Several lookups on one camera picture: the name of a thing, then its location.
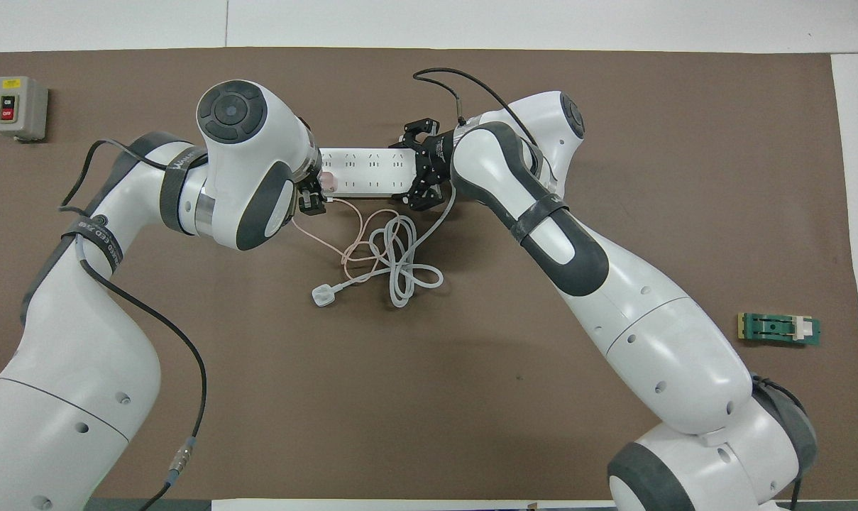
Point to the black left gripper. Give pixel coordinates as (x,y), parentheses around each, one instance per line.
(308,183)

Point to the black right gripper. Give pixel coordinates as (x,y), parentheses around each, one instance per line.
(437,162)

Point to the pink charger adapter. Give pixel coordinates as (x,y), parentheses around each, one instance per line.
(329,182)

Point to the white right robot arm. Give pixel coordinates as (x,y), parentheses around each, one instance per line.
(648,326)

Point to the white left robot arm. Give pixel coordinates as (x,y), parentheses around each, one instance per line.
(81,369)

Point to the white power strip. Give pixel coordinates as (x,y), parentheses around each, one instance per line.
(365,174)

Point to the brown table mat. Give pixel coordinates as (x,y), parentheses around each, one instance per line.
(428,397)

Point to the green circuit board fixture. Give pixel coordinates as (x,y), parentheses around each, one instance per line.
(773,328)

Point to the grey on-off switch box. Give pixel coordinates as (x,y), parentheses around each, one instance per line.
(28,106)

